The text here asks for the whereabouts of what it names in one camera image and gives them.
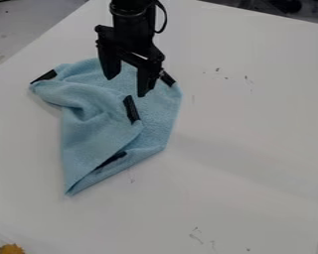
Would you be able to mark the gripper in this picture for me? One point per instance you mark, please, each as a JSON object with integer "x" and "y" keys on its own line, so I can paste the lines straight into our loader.
{"x": 131, "y": 33}

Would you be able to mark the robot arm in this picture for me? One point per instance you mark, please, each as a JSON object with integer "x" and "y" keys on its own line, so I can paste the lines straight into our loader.
{"x": 130, "y": 4}

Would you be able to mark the light blue cloth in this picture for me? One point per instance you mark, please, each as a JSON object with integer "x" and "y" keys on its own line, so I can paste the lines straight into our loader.
{"x": 104, "y": 129}

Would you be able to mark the yellow toy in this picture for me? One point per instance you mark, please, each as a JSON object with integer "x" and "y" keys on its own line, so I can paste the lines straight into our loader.
{"x": 11, "y": 249}

